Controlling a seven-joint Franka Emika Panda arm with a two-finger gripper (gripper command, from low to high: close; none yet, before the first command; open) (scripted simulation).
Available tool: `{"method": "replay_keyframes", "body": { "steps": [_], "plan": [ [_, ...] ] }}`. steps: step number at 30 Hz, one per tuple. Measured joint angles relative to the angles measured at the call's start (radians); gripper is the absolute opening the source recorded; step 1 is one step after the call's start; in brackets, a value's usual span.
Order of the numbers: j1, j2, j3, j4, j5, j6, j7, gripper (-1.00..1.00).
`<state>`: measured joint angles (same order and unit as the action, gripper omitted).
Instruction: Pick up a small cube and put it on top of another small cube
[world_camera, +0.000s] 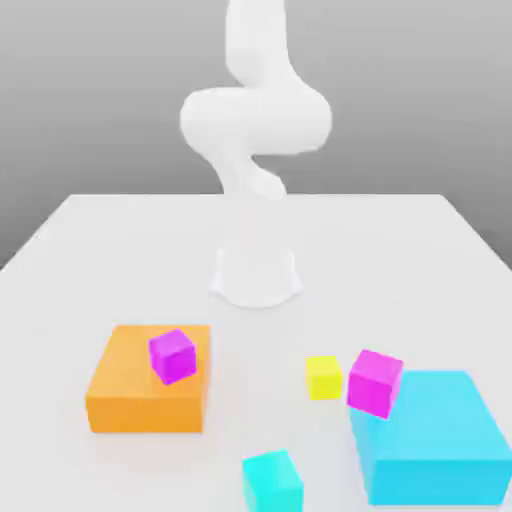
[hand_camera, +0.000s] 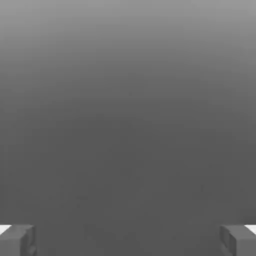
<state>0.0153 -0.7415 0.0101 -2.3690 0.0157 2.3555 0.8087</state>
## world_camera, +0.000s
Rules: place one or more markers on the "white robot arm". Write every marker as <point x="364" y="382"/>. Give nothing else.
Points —
<point x="256" y="120"/>

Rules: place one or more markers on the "small magenta cube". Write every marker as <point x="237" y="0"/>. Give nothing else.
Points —
<point x="172" y="357"/>
<point x="372" y="386"/>

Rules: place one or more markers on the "small yellow cube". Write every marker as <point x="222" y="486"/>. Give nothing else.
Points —
<point x="323" y="378"/>

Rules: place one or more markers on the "small cyan cube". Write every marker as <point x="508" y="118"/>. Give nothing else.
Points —
<point x="272" y="482"/>

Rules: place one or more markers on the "large orange box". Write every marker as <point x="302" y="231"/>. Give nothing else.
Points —
<point x="136" y="396"/>

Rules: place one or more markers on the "large light blue box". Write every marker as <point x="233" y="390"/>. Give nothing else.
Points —
<point x="436" y="444"/>

